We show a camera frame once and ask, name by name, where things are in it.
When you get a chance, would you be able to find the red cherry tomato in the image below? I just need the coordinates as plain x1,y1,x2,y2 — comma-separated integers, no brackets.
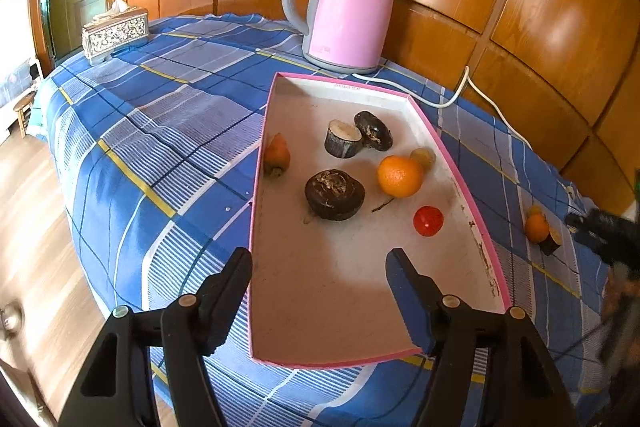
413,205,445,238

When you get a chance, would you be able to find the pink rimmed cardboard tray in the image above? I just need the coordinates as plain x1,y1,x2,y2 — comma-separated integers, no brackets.
248,72,513,367

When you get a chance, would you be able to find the large dark water chestnut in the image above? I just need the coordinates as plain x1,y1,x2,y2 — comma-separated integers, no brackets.
305,169,366,222

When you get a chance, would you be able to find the large round orange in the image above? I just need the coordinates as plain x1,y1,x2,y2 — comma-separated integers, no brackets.
377,155,424,199

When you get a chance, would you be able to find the shiny round metal object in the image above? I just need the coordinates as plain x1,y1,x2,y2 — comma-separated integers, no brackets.
0,302,24,334

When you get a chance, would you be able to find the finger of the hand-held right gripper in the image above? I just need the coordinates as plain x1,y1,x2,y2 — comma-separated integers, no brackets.
566,208,640,267

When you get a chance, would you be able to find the small wooden stool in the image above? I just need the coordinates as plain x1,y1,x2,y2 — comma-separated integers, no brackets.
13,93,37,138

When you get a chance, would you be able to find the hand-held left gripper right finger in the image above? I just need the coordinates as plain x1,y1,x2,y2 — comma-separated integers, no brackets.
385,248,581,427

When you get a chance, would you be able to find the small orange carrot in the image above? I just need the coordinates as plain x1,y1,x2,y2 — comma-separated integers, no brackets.
264,133,291,178

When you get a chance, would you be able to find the blue plaid blanket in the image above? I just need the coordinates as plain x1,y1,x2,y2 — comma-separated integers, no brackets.
35,12,640,427

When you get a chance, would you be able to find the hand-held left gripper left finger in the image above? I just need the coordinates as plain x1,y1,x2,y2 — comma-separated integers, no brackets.
57,248,253,427

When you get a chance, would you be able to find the silver patterned tissue box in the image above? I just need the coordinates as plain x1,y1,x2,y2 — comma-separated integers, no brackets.
81,7,151,66

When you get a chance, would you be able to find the small mandarin orange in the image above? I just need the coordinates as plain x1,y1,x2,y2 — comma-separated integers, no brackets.
524,213,549,242

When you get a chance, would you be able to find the white power cable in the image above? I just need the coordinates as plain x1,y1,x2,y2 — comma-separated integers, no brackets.
350,66,578,200

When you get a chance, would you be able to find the small dark water chestnut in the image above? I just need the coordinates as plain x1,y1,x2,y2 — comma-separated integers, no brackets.
354,111,394,152

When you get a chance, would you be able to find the grey kettle base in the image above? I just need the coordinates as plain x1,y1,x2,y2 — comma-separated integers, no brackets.
302,47,384,76

